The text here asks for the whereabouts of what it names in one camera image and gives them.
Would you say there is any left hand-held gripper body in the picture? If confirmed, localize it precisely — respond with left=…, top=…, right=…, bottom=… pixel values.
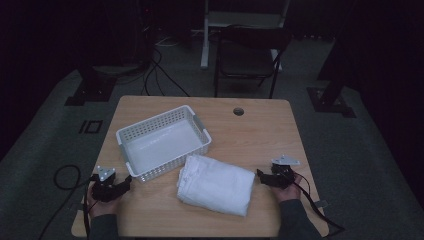
left=90, top=165, right=123, bottom=203

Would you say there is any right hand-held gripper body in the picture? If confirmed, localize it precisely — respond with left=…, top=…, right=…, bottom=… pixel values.
left=266, top=154, right=302, bottom=190

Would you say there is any white plastic basket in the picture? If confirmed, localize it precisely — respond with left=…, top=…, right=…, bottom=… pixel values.
left=115, top=104, right=213, bottom=184

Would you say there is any white towel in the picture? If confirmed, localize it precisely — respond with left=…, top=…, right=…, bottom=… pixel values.
left=176, top=154, right=256, bottom=218

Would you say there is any person's left hand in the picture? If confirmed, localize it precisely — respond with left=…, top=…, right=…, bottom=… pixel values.
left=85, top=182, right=122, bottom=220

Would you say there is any person's right hand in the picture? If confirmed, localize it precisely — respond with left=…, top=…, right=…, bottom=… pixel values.
left=273, top=173, right=304, bottom=204

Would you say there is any black stand base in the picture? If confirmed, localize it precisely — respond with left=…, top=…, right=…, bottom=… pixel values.
left=64, top=64, right=118, bottom=107
left=306, top=33, right=357, bottom=119

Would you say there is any black folding chair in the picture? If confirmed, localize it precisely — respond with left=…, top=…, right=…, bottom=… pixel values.
left=213, top=24, right=293, bottom=100

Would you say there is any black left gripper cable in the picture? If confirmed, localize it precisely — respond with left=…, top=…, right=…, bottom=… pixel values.
left=81, top=175, right=101, bottom=240

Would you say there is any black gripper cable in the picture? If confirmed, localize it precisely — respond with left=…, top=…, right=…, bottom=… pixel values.
left=287, top=171, right=346, bottom=238
left=81, top=175, right=101, bottom=240

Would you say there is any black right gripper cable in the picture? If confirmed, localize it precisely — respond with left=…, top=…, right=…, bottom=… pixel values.
left=287, top=171, right=346, bottom=238

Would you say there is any black looped floor cable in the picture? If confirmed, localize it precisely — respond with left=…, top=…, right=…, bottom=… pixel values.
left=37, top=164, right=91, bottom=240

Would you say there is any black floor cables bundle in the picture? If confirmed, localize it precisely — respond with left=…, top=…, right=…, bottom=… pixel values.
left=141, top=48, right=192, bottom=98

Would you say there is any white metal stand frame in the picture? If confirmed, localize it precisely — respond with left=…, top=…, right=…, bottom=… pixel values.
left=199, top=0, right=291, bottom=72

